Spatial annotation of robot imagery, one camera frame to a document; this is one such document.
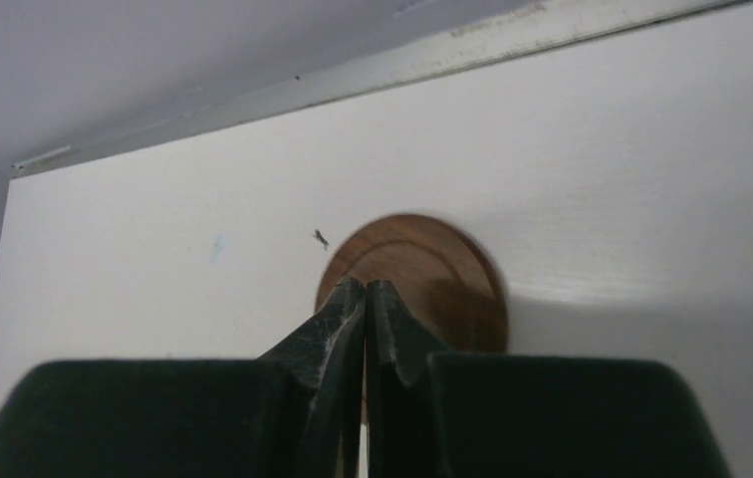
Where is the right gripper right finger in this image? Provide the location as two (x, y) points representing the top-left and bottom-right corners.
(366, 281), (730, 477)

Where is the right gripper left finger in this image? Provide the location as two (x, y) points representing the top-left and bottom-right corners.
(0, 278), (366, 477)

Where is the dark wooden coaster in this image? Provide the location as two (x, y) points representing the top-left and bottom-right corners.
(314, 212), (510, 423)

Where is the aluminium frame rail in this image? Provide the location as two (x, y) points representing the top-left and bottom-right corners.
(11, 1), (734, 178)

